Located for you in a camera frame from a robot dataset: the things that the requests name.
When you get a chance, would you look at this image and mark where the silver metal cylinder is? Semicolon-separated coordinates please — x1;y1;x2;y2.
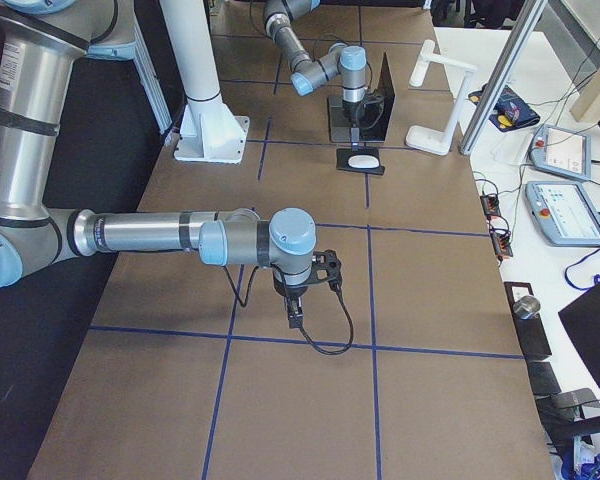
512;295;541;320

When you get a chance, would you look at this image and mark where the far teach pendant tablet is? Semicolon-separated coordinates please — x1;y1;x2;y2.
528;125;592;181

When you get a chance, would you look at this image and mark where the white computer mouse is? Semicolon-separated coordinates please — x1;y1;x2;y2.
348;154;380;169

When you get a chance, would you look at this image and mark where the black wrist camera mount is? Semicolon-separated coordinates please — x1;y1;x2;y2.
363;90;384;111
307;249;343;292

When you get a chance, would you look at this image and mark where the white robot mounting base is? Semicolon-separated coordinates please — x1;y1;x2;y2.
160;0;250;164

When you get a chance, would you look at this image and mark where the white desk lamp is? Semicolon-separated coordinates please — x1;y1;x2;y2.
406;40;479;156

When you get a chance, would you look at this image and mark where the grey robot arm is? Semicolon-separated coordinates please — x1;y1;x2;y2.
262;0;367;150
0;1;163;335

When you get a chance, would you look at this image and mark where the aluminium frame post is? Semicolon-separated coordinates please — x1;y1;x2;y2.
459;0;548;156

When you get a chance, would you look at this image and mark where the blue lanyard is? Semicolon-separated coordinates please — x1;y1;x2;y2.
564;246;600;291

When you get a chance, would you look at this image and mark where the navy space print pouch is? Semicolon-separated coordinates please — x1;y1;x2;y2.
489;86;540;132

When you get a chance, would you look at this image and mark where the black mouse pad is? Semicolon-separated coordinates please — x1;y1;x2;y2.
336;148;385;176

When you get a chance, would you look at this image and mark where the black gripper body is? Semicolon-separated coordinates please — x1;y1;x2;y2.
273;272;308;300
342;102;364;130

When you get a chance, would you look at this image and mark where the near teach pendant tablet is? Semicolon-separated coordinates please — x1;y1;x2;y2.
524;181;600;247

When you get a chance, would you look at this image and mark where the black power strip with plugs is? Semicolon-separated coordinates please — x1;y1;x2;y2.
480;194;501;220

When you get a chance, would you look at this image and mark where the grey laptop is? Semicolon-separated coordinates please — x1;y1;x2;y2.
327;53;395;143

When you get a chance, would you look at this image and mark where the teach pendant tablet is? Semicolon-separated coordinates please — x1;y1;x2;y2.
524;181;600;247
528;125;592;181

